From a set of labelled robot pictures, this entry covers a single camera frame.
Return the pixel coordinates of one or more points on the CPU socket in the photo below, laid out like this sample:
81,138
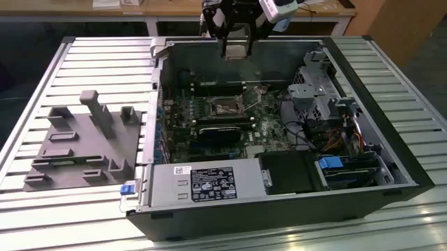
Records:
224,107

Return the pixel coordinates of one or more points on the black rating label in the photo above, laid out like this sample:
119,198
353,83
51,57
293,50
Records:
213,183

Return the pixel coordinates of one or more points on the hard disk in blue carrier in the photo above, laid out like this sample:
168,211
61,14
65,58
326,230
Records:
332,163

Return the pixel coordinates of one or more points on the green motherboard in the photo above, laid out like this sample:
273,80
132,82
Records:
273,130

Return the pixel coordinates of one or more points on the blue plastic latch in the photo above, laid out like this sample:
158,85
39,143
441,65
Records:
128,190

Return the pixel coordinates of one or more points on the wooden cabinet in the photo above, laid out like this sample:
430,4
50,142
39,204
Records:
402,26

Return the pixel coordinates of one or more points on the black expansion slot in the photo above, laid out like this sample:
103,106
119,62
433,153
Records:
210,157

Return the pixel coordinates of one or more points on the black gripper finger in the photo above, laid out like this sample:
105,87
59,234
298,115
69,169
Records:
209,23
252,39

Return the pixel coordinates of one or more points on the silver CPU plate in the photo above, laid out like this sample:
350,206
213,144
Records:
237,53

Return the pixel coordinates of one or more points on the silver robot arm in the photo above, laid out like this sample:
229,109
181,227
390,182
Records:
218,21

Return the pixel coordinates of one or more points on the black graphics card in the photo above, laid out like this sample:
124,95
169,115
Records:
221,137

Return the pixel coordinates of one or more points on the black PC case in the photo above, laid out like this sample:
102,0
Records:
280,219

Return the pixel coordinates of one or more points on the grey parts rack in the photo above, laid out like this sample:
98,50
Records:
87,146

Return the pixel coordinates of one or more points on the silver power supply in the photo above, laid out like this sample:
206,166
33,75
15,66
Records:
168,183

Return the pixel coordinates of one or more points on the grey case latch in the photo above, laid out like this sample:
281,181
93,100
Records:
160,47

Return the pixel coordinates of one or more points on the white box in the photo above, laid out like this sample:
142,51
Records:
133,2
105,3

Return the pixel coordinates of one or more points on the wooden desk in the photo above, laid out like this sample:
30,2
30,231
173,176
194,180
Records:
70,10

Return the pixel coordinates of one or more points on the small silver heatsink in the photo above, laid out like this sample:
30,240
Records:
256,152

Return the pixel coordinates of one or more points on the metal drive cage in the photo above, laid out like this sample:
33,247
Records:
304,91

